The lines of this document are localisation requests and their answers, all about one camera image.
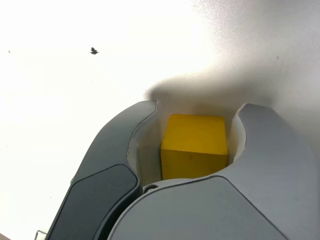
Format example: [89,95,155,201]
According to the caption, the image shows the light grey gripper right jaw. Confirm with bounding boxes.
[107,102,320,240]

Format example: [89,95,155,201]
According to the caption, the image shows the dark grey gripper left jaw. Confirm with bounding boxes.
[46,99,162,240]

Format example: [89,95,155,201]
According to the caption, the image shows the yellow cube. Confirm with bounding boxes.
[160,113,230,181]

